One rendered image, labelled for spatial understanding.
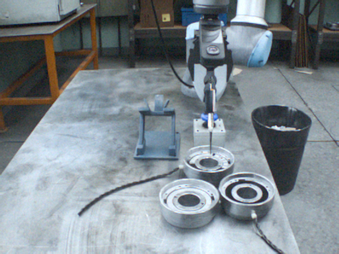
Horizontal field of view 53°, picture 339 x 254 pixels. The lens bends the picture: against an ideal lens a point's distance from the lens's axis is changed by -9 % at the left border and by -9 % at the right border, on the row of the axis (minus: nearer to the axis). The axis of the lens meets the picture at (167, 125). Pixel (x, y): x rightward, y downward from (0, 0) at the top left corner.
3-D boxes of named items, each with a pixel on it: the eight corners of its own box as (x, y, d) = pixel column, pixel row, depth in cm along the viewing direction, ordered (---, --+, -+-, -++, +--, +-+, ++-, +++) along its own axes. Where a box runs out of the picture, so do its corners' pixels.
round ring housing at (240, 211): (213, 191, 71) (214, 173, 69) (263, 186, 72) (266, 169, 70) (223, 225, 62) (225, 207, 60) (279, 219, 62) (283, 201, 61)
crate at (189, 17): (225, 22, 431) (225, 5, 421) (227, 28, 397) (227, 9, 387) (182, 21, 435) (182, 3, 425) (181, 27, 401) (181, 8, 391)
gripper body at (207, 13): (225, 54, 83) (226, 3, 77) (229, 65, 75) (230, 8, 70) (192, 53, 83) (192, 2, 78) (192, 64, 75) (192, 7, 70)
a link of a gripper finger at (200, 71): (204, 94, 86) (208, 56, 81) (204, 104, 80) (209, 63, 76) (190, 92, 86) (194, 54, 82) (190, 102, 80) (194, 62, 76)
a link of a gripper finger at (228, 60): (233, 80, 79) (230, 40, 75) (234, 81, 77) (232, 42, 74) (212, 81, 79) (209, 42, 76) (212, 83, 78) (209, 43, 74)
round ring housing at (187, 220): (161, 233, 60) (161, 215, 59) (158, 197, 70) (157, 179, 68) (222, 228, 61) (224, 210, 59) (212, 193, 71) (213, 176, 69)
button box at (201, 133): (224, 149, 86) (226, 130, 84) (194, 149, 86) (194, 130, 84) (221, 133, 93) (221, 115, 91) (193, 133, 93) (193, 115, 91)
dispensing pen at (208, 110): (203, 152, 76) (204, 73, 79) (203, 153, 80) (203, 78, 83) (214, 152, 76) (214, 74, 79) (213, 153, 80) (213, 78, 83)
